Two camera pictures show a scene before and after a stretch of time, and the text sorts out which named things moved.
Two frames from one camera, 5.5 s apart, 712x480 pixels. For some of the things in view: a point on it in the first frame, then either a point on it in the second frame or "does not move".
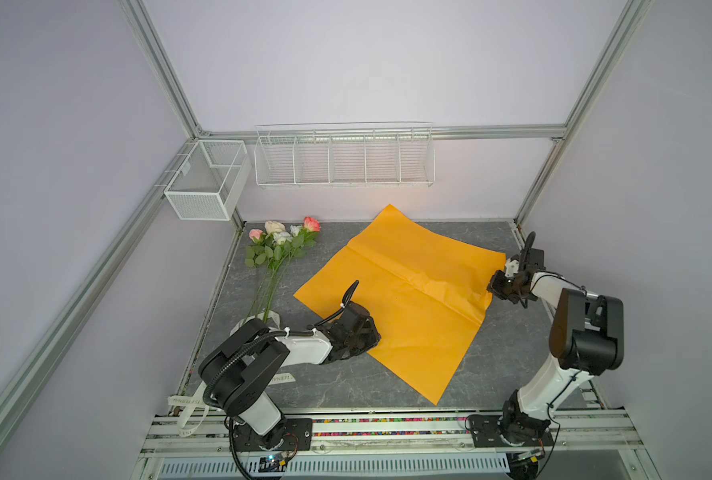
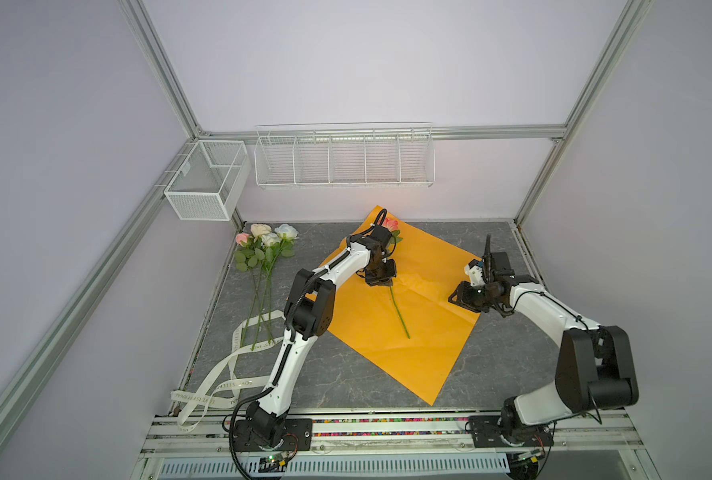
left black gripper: [373, 338] to [388, 279]
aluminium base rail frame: [613, 434] does not move
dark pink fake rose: [306, 238] to [391, 225]
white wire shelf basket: [352, 154] does not move
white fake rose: [279, 238] does not move
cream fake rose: [272, 228] to [262, 231]
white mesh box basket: [209, 180] does not move
